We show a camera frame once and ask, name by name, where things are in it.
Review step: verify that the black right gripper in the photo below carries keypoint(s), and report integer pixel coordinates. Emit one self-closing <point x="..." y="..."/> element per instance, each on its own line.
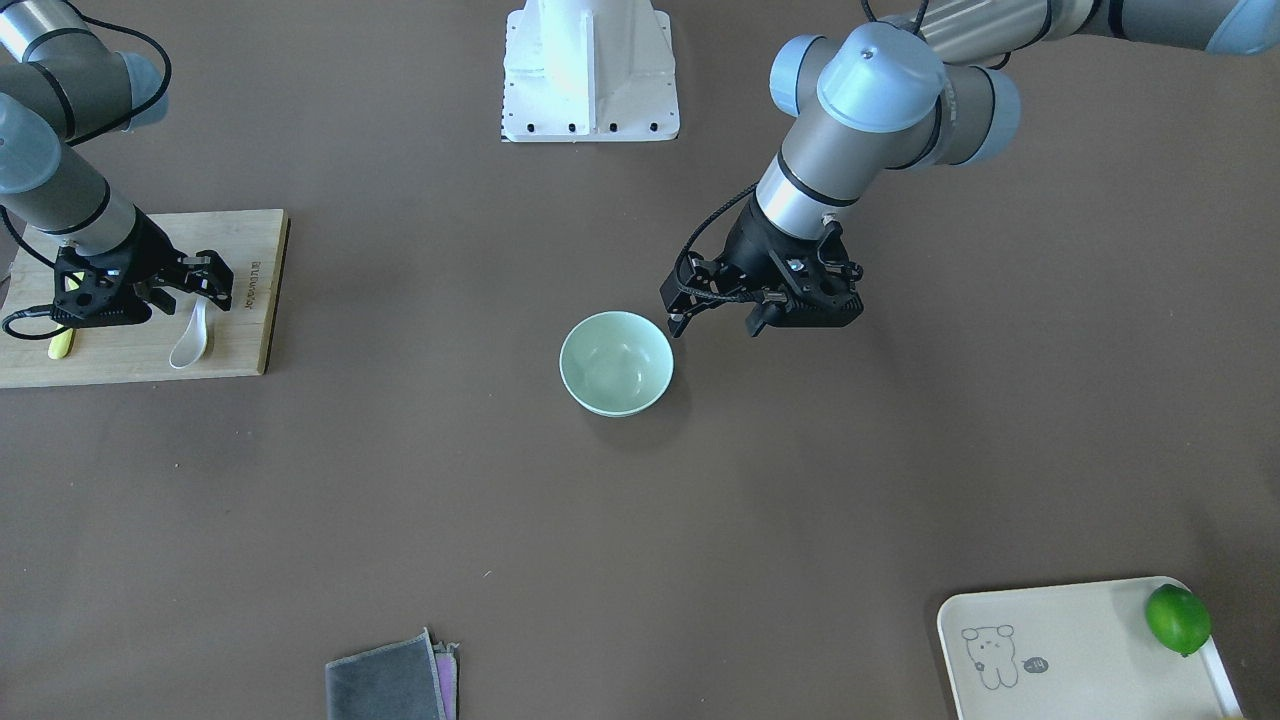
<point x="146" y="248"/>

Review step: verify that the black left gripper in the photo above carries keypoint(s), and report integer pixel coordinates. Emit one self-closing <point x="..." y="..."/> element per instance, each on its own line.
<point x="748" y="243"/>

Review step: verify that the white ceramic spoon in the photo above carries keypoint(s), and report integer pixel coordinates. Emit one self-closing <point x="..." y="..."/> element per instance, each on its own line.
<point x="195" y="340"/>

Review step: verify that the mint green bowl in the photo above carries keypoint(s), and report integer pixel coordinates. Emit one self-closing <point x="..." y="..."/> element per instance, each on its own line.
<point x="616" y="364"/>

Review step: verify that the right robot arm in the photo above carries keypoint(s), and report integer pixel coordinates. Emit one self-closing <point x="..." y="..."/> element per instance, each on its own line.
<point x="114" y="265"/>

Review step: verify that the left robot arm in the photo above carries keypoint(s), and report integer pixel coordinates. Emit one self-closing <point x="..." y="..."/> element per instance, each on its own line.
<point x="902" y="92"/>

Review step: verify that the yellow plastic knife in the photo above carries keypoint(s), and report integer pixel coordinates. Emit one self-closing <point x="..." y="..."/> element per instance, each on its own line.
<point x="60" y="344"/>

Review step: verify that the grey folded cloth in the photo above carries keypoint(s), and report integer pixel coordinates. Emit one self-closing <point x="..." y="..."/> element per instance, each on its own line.
<point x="414" y="679"/>

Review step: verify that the cream rabbit tray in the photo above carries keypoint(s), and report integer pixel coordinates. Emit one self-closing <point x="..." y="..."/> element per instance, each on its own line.
<point x="1075" y="651"/>

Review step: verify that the green lime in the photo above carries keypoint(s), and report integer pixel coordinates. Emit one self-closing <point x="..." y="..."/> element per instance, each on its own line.
<point x="1178" y="619"/>

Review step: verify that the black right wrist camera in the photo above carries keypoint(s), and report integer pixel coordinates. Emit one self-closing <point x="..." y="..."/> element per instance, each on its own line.
<point x="103" y="300"/>

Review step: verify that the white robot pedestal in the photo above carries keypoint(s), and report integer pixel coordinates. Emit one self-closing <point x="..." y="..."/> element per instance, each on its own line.
<point x="589" y="71"/>

